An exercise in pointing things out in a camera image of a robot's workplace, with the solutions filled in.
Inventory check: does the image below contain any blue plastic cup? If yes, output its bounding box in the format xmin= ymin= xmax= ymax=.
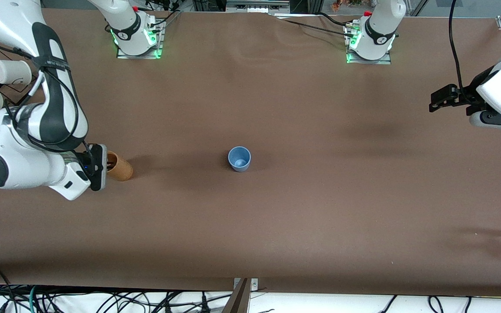
xmin=228 ymin=147 xmax=251 ymax=173

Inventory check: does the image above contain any brown wooden cup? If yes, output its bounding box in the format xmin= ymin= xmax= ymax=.
xmin=106 ymin=151 xmax=134 ymax=182

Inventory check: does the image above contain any white paper cup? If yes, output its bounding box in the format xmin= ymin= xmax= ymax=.
xmin=0 ymin=60 xmax=33 ymax=86

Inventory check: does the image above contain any grey metal box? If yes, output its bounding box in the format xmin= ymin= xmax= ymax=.
xmin=226 ymin=0 xmax=291 ymax=13

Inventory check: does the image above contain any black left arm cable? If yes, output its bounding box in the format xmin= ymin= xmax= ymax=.
xmin=449 ymin=0 xmax=468 ymax=95

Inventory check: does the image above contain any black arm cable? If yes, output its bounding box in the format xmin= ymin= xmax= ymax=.
xmin=3 ymin=43 xmax=100 ymax=174
xmin=449 ymin=0 xmax=468 ymax=95

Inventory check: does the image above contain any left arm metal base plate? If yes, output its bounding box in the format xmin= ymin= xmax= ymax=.
xmin=346 ymin=50 xmax=392 ymax=65

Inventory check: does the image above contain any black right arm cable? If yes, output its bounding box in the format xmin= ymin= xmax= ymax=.
xmin=3 ymin=43 xmax=100 ymax=174

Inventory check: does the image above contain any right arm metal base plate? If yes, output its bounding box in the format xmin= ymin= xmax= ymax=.
xmin=117 ymin=20 xmax=164 ymax=60

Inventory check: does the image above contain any black cable across table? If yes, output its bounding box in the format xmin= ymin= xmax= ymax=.
xmin=272 ymin=13 xmax=355 ymax=37

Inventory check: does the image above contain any dark brown post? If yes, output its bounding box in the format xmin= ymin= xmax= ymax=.
xmin=221 ymin=278 xmax=251 ymax=313

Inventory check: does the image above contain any small metal bracket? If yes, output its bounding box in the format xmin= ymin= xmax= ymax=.
xmin=233 ymin=277 xmax=259 ymax=291

